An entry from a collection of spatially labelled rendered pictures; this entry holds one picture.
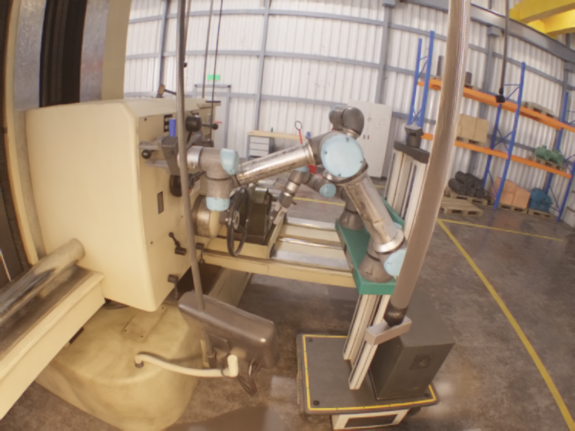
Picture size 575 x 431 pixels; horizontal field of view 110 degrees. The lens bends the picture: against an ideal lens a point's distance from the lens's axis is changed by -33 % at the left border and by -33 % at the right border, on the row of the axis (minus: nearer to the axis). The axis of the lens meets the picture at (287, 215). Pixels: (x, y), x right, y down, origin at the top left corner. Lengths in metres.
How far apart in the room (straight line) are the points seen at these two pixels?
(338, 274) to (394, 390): 0.96
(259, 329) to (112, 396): 1.15
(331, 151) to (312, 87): 7.94
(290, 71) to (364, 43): 2.29
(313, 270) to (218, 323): 1.45
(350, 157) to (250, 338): 0.59
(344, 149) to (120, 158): 0.73
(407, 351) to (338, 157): 1.14
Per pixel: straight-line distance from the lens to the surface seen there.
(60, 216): 1.43
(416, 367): 1.82
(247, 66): 9.10
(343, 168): 0.85
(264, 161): 1.00
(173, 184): 1.25
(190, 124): 1.32
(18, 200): 1.51
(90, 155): 1.18
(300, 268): 2.27
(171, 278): 1.38
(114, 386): 1.72
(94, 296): 1.43
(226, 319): 0.92
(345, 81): 8.79
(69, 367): 1.87
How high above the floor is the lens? 1.91
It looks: 22 degrees down
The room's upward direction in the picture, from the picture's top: 6 degrees clockwise
